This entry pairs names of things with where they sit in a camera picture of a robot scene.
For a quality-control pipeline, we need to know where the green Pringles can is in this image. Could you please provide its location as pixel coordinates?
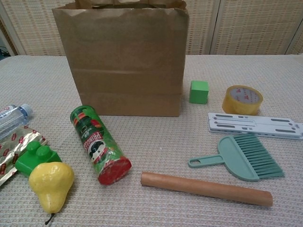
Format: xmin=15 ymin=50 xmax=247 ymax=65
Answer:
xmin=70 ymin=105 xmax=132 ymax=186

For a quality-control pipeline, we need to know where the yellow toy pear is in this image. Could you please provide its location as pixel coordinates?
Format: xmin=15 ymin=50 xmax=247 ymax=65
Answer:
xmin=28 ymin=162 xmax=75 ymax=225

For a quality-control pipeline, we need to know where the green toy building brick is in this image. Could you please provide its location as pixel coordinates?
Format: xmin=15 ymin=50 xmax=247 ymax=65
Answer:
xmin=15 ymin=141 xmax=62 ymax=177

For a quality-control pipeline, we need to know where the clear plastic water bottle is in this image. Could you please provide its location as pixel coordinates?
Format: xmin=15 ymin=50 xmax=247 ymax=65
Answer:
xmin=0 ymin=103 xmax=34 ymax=140

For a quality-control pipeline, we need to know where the small green cube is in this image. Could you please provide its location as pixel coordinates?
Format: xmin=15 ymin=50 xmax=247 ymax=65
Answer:
xmin=189 ymin=80 xmax=210 ymax=105

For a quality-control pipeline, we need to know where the brown paper bag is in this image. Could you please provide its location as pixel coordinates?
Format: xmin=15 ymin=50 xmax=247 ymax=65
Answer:
xmin=52 ymin=0 xmax=189 ymax=118

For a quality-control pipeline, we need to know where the teal hand brush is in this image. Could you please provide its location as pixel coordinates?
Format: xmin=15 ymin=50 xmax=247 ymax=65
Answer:
xmin=188 ymin=133 xmax=285 ymax=182

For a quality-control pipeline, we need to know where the beige woven tablecloth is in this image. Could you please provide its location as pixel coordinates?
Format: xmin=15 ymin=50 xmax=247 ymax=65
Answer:
xmin=0 ymin=54 xmax=303 ymax=227

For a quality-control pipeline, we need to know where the clear packing tape roll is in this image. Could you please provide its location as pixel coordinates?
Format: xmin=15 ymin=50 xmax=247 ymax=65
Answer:
xmin=222 ymin=85 xmax=264 ymax=116

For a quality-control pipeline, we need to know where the brown wooden rolling pin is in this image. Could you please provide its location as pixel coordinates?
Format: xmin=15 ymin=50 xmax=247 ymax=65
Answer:
xmin=140 ymin=172 xmax=274 ymax=208

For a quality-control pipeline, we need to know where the white folding stand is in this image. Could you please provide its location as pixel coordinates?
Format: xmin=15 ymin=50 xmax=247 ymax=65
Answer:
xmin=207 ymin=112 xmax=303 ymax=141

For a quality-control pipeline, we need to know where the woven folding screen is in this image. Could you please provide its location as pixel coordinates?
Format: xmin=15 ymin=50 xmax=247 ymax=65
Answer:
xmin=0 ymin=0 xmax=303 ymax=57

